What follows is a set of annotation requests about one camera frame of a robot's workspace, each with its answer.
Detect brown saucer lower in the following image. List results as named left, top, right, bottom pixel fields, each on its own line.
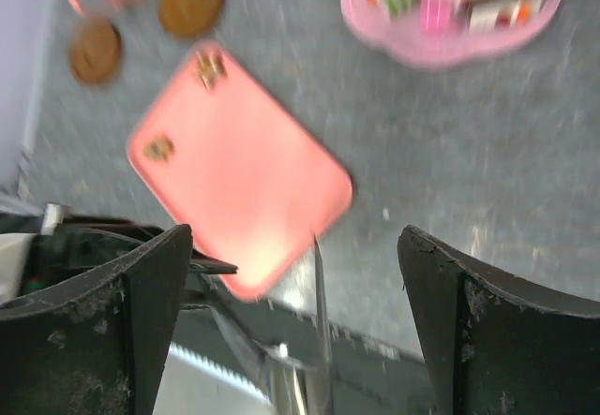
left=67, top=18, right=122, bottom=85

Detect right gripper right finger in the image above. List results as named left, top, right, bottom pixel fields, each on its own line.
left=397, top=226, right=599, bottom=414

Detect white cable duct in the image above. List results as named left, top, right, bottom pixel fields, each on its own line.
left=169, top=342, right=267, bottom=402

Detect star shaped cookie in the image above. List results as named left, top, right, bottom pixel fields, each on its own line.
left=142, top=136, right=174, bottom=162

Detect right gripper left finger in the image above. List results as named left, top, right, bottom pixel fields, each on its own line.
left=1, top=226, right=192, bottom=414

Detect pink layered cake slice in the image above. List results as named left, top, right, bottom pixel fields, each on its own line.
left=420, top=0, right=461, bottom=34

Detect pink three tier stand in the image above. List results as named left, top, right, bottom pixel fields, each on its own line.
left=340, top=0, right=562, bottom=69

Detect flower shaped cookie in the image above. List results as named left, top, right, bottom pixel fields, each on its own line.
left=196, top=51, right=227, bottom=90

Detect brown saucer middle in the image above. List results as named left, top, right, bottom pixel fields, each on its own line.
left=157, top=0, right=224, bottom=38

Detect pink serving tray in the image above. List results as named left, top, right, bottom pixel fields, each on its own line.
left=127, top=41, right=353, bottom=301

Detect brown saucer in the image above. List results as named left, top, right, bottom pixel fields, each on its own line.
left=157, top=0, right=224, bottom=38
left=67, top=18, right=122, bottom=85

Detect chocolate cake slice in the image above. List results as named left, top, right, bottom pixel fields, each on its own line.
left=467, top=0, right=544, bottom=32

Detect metal serving tongs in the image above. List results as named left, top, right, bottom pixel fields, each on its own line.
left=205, top=231, right=337, bottom=415

